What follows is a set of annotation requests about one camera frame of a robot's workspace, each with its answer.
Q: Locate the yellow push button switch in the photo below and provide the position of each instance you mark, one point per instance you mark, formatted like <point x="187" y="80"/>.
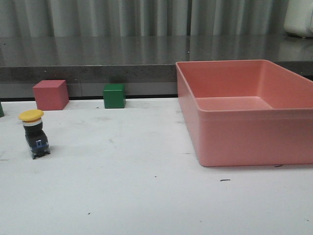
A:
<point x="34" y="134"/>

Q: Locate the right green cube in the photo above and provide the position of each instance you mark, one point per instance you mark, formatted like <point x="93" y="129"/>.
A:
<point x="114" y="96"/>

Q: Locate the green cube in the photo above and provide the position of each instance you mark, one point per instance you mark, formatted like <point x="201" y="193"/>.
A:
<point x="1" y="110"/>
<point x="114" y="96"/>

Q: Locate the grey stone counter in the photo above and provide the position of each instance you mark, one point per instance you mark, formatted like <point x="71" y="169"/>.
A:
<point x="144" y="64"/>

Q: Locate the pink plastic bin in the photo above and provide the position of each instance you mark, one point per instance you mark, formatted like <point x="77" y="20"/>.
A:
<point x="246" y="112"/>

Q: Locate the far pink cube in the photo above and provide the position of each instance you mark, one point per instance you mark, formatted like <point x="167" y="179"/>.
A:
<point x="51" y="95"/>

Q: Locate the left green cube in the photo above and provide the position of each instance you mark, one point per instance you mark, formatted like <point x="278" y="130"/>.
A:
<point x="1" y="110"/>

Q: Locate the grey pleated curtain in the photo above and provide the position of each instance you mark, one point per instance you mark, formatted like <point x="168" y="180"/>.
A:
<point x="122" y="18"/>

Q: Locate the white appliance on counter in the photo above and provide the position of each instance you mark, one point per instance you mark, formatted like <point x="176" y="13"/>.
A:
<point x="299" y="18"/>

